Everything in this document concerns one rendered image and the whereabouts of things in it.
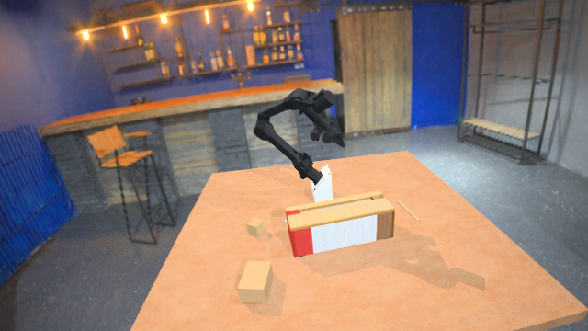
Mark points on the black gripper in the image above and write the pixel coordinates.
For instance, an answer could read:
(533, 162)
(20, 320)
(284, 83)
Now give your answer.
(331, 127)

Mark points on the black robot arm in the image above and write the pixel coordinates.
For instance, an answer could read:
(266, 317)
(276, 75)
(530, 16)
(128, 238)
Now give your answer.
(313, 108)

